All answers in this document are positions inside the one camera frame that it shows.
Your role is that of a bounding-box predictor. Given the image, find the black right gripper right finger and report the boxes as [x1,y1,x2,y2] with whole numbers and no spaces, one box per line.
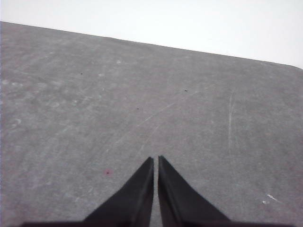
[158,155,235,227]

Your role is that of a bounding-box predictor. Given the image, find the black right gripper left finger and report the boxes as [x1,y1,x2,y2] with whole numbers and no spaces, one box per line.
[80,157,154,227]

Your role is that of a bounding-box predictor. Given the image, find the grey table cloth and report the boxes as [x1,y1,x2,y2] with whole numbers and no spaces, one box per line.
[0,21,303,227]

